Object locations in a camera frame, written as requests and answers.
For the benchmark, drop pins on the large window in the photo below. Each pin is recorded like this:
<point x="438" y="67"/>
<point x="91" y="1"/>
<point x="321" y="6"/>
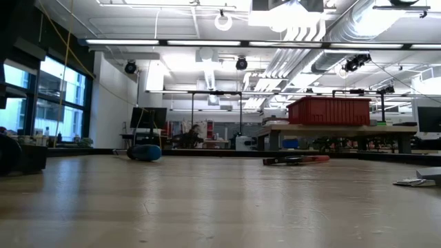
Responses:
<point x="62" y="86"/>

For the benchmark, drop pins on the black ceiling camera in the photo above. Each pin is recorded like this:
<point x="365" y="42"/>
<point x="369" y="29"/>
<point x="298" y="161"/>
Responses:
<point x="356" y="62"/>

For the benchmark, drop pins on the black round ceiling device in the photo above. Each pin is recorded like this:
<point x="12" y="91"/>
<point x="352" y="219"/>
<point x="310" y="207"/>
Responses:
<point x="130" y="67"/>
<point x="241" y="64"/>

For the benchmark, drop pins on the background black robot arm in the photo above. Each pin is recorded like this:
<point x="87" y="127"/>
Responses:
<point x="191" y="137"/>

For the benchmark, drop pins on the wooden cart top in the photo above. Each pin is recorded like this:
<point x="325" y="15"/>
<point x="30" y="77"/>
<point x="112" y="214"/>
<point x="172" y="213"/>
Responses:
<point x="344" y="129"/>

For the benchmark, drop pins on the blue bin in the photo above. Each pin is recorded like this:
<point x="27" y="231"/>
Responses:
<point x="291" y="143"/>

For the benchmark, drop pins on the black utility knife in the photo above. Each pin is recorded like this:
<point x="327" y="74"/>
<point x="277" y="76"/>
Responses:
<point x="427" y="173"/>

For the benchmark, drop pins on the white machine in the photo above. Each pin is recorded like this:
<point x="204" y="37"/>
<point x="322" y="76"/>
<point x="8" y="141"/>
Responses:
<point x="243" y="143"/>

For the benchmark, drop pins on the red ribbed crate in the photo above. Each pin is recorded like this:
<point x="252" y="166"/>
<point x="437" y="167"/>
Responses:
<point x="327" y="110"/>

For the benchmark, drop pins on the white tape roll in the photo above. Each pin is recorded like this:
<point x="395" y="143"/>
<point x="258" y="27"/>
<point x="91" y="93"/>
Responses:
<point x="216" y="22"/>

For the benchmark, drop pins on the black computer monitor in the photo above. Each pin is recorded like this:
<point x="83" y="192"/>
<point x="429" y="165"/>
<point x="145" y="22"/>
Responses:
<point x="148" y="118"/>
<point x="430" y="118"/>

